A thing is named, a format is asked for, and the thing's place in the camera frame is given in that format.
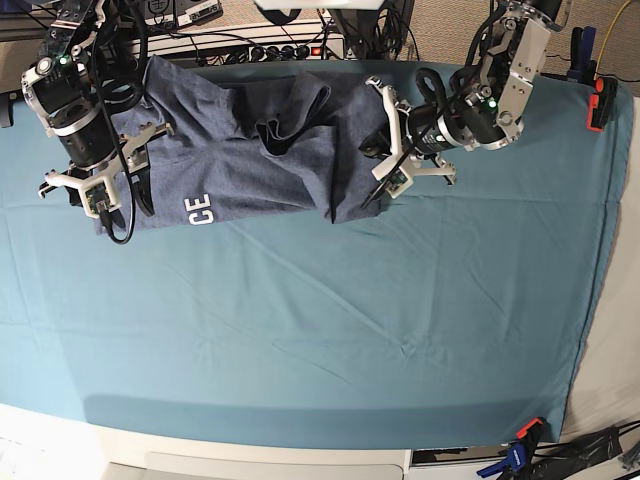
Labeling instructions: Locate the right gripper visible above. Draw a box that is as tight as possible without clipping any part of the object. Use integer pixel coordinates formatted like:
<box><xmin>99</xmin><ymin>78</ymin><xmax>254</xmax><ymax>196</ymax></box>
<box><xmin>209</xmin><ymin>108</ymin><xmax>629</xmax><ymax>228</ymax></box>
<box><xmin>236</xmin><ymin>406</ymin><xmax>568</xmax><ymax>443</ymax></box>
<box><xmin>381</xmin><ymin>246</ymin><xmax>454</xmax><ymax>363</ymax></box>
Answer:
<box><xmin>38</xmin><ymin>122</ymin><xmax>174</xmax><ymax>216</ymax></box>

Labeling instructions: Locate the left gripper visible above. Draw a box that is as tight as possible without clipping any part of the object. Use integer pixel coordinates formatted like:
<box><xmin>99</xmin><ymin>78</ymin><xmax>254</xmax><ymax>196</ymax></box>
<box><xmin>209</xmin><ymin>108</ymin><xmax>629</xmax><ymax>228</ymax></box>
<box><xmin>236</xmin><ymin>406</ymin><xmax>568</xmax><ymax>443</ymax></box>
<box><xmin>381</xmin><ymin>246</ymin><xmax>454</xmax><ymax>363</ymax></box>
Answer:
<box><xmin>359</xmin><ymin>76</ymin><xmax>456</xmax><ymax>185</ymax></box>

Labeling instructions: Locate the blue-grey T-shirt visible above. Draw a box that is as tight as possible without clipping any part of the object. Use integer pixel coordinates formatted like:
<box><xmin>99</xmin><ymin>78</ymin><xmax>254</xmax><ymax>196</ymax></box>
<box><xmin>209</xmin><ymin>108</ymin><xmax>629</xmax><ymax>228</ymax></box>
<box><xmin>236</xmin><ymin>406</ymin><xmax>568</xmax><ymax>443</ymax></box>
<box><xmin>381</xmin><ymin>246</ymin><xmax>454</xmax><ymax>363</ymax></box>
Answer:
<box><xmin>112</xmin><ymin>57</ymin><xmax>387</xmax><ymax>230</ymax></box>

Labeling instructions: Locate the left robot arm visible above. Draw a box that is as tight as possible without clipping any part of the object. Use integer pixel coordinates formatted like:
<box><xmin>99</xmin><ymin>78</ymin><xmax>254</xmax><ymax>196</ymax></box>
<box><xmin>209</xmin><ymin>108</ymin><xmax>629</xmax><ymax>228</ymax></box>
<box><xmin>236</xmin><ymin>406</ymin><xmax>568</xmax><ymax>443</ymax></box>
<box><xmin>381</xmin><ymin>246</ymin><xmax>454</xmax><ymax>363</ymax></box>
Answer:
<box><xmin>363</xmin><ymin>1</ymin><xmax>572</xmax><ymax>198</ymax></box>

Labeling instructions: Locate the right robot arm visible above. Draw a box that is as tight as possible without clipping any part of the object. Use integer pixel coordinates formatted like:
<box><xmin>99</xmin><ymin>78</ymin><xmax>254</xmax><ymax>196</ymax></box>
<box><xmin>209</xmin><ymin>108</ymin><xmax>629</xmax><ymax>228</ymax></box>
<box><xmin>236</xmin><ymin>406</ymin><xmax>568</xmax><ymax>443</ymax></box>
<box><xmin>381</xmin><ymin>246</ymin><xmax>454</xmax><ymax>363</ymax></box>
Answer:
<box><xmin>21</xmin><ymin>1</ymin><xmax>173</xmax><ymax>219</ymax></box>

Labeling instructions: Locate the teal table cloth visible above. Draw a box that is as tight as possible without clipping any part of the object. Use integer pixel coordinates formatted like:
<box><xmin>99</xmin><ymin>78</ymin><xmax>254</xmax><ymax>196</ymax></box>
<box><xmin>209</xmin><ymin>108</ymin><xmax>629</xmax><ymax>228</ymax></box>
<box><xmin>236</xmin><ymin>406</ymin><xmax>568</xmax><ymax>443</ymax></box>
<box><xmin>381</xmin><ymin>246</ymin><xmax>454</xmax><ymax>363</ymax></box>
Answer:
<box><xmin>1</xmin><ymin>78</ymin><xmax>634</xmax><ymax>449</ymax></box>

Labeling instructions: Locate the blue clamp top right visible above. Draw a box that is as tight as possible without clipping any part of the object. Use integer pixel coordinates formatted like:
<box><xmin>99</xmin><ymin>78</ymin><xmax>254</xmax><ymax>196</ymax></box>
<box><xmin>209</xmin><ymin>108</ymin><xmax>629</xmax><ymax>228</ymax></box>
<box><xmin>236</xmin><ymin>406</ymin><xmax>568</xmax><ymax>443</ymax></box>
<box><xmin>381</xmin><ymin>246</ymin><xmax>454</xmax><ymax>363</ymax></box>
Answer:
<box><xmin>566</xmin><ymin>26</ymin><xmax>597</xmax><ymax>86</ymax></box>

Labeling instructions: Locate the blue clamp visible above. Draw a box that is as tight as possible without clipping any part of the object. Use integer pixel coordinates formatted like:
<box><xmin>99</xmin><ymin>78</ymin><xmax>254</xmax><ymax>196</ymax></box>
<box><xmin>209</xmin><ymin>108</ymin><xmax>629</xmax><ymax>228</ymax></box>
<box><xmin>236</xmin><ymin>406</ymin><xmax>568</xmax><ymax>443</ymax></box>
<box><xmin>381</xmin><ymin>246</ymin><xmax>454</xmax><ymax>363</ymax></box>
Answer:
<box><xmin>566</xmin><ymin>26</ymin><xmax>597</xmax><ymax>86</ymax></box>
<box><xmin>476</xmin><ymin>443</ymin><xmax>527</xmax><ymax>479</ymax></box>

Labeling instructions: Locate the orange black clamp top right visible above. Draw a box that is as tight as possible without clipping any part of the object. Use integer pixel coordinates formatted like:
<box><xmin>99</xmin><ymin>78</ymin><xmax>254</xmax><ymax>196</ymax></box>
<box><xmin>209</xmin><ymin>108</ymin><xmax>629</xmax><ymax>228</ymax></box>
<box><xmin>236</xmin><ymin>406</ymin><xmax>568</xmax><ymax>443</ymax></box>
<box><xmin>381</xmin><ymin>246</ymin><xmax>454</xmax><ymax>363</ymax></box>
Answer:
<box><xmin>586</xmin><ymin>77</ymin><xmax>618</xmax><ymax>132</ymax></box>

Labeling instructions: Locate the orange black clamp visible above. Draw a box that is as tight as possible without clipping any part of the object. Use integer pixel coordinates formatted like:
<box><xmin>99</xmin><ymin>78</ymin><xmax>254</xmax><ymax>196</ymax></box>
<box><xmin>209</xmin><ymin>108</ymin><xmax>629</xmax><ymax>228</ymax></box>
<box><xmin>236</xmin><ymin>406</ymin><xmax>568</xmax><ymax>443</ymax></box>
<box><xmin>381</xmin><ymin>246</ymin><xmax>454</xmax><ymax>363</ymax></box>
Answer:
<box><xmin>586</xmin><ymin>77</ymin><xmax>618</xmax><ymax>132</ymax></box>
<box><xmin>516</xmin><ymin>417</ymin><xmax>547</xmax><ymax>446</ymax></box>

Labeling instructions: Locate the orange black clamp bottom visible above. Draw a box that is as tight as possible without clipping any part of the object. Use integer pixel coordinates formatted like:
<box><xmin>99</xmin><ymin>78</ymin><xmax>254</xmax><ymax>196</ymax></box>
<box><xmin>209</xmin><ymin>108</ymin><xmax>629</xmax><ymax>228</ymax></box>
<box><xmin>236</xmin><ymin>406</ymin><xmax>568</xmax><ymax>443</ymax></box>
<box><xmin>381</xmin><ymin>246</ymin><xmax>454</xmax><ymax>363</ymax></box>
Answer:
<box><xmin>516</xmin><ymin>417</ymin><xmax>547</xmax><ymax>446</ymax></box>

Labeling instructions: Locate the blue clamp bottom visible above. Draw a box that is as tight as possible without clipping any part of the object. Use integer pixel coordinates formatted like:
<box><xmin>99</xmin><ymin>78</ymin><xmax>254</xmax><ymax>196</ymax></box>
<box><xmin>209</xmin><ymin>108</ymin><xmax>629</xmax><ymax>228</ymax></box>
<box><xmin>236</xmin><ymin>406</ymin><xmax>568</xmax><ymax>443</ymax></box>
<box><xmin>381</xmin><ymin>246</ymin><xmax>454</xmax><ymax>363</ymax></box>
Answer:
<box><xmin>476</xmin><ymin>443</ymin><xmax>527</xmax><ymax>479</ymax></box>

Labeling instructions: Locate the black plastic bag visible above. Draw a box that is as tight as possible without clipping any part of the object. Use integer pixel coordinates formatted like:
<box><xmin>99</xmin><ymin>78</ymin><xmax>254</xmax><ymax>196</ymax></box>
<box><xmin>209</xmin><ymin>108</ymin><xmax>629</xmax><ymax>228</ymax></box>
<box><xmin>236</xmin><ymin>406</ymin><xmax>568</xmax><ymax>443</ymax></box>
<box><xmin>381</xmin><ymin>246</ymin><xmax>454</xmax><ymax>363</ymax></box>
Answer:
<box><xmin>527</xmin><ymin>421</ymin><xmax>639</xmax><ymax>480</ymax></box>

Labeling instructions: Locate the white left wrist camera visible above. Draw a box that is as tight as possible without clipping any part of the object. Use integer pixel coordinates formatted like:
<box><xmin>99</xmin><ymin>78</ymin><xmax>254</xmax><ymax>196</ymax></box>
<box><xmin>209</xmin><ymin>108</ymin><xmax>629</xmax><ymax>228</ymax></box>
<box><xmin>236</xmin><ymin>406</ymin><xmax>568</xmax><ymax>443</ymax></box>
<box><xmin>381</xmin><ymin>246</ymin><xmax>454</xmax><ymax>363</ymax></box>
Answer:
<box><xmin>384</xmin><ymin>167</ymin><xmax>414</xmax><ymax>199</ymax></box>

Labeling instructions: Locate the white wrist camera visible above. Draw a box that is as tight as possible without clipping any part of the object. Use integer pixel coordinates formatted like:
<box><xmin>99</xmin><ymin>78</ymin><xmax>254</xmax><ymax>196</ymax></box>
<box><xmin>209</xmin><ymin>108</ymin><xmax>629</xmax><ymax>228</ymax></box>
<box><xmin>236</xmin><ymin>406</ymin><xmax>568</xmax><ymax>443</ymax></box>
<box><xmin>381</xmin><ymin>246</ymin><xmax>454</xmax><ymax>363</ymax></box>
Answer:
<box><xmin>79</xmin><ymin>181</ymin><xmax>122</xmax><ymax>219</ymax></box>
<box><xmin>384</xmin><ymin>167</ymin><xmax>414</xmax><ymax>199</ymax></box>

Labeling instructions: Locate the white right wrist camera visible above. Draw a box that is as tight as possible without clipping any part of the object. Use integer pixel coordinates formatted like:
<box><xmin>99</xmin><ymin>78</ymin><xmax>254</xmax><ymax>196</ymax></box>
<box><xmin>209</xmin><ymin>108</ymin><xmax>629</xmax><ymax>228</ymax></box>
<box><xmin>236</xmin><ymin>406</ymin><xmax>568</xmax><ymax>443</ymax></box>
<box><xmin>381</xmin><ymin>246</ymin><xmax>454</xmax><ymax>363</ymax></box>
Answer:
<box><xmin>79</xmin><ymin>181</ymin><xmax>122</xmax><ymax>219</ymax></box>

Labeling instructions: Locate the black power strip red switch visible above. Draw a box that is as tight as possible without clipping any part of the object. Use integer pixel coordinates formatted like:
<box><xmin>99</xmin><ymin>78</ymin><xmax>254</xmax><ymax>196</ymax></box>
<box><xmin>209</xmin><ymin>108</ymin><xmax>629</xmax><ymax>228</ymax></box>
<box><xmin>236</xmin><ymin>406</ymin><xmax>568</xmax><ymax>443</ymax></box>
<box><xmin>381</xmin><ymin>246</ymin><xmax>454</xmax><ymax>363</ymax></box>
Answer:
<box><xmin>220</xmin><ymin>42</ymin><xmax>344</xmax><ymax>65</ymax></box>

